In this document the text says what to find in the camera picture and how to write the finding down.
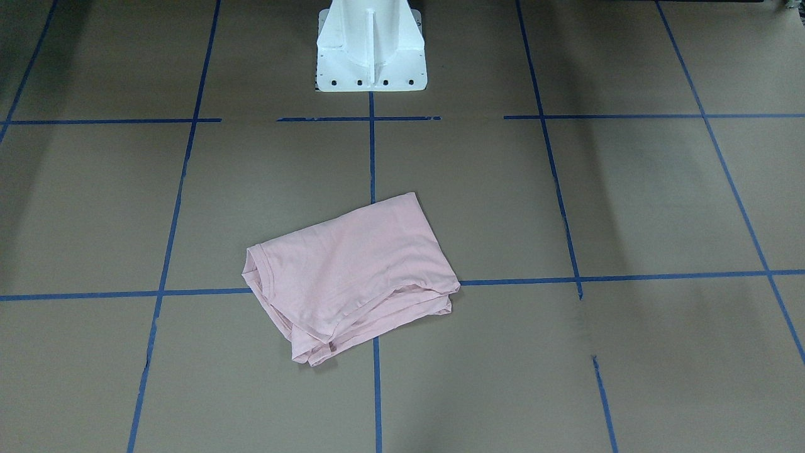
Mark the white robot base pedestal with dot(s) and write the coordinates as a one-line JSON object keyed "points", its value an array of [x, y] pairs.
{"points": [[370, 46]]}

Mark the pink Snoopy t-shirt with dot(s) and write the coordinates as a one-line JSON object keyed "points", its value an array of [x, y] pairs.
{"points": [[337, 284]]}

